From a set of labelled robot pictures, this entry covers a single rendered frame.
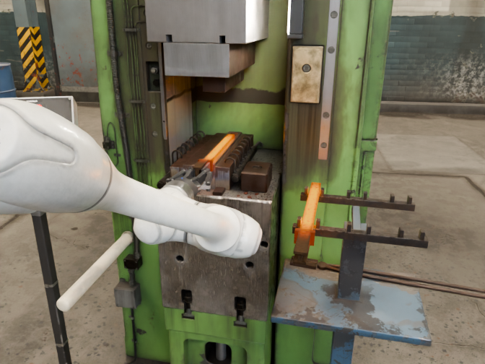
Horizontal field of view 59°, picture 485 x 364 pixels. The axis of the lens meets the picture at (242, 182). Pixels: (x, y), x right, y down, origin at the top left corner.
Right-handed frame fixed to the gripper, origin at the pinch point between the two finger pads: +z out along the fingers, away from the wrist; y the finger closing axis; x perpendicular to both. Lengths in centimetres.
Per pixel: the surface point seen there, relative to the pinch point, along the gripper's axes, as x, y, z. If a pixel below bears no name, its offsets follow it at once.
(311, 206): -1.8, 34.5, -16.4
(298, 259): -3, 33, -41
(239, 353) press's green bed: -73, 12, 4
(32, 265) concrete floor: -99, -134, 78
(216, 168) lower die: -1.0, 3.5, 5.2
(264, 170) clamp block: -1.6, 18.2, 8.8
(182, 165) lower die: -1.6, -9.0, 7.6
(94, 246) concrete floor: -99, -109, 107
